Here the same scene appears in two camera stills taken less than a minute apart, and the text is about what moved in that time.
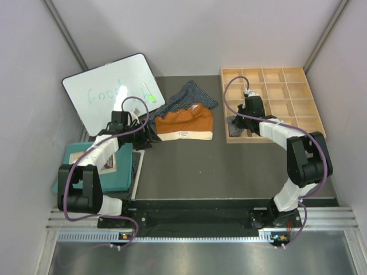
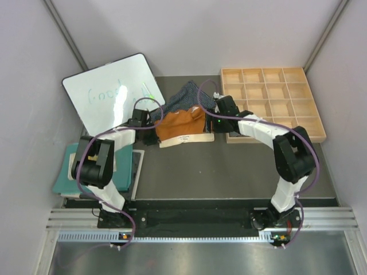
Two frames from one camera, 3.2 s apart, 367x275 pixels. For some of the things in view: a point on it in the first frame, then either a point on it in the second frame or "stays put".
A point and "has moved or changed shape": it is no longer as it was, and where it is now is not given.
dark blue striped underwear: [192, 94] stays put
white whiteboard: [96, 92] stays put
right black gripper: [238, 124] → [215, 128]
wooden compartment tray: [286, 93] stays put
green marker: [152, 97] stays put
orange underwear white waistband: [196, 122] has moved or changed shape
